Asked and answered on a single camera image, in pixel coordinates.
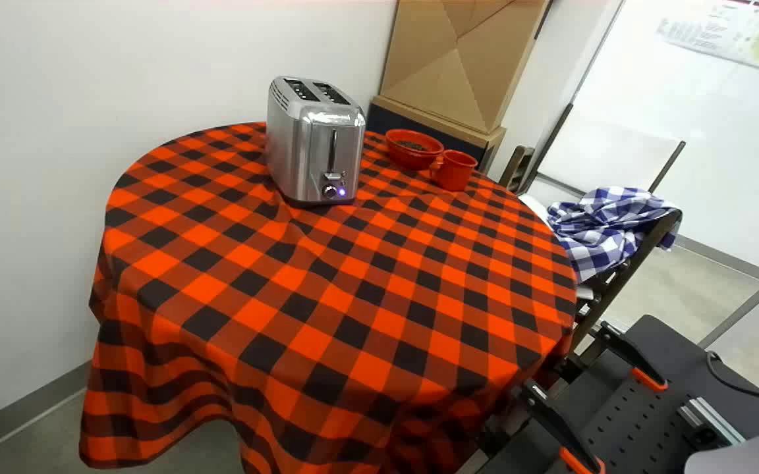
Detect silver two-slot toaster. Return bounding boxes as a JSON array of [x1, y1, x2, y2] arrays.
[[265, 73, 369, 208]]

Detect red bowl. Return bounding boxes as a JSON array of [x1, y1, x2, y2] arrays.
[[382, 125, 446, 173]]

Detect red cup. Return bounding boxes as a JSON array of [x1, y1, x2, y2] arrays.
[[431, 148, 481, 194]]

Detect red black checkered tablecloth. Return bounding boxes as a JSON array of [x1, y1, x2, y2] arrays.
[[77, 118, 582, 474]]

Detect black cabinet under cardboard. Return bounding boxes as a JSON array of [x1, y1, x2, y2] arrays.
[[367, 92, 499, 173]]

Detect large cardboard box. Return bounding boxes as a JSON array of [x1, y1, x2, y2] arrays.
[[377, 0, 554, 148]]

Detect blue white checkered cloth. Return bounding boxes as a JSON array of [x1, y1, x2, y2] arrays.
[[547, 185, 682, 285]]

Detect black folding stand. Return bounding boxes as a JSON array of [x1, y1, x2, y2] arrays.
[[495, 103, 690, 356]]

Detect whiteboard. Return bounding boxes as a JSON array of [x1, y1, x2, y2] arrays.
[[536, 0, 759, 273]]

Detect paper poster with chart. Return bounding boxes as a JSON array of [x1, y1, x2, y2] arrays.
[[657, 0, 759, 78]]

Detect orange clamp handle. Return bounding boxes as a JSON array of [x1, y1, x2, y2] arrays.
[[630, 366, 672, 397], [557, 444, 608, 474]]

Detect black floor cable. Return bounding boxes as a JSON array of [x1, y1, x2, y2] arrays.
[[705, 349, 759, 406]]

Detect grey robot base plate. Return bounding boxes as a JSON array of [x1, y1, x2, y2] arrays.
[[682, 411, 759, 474]]

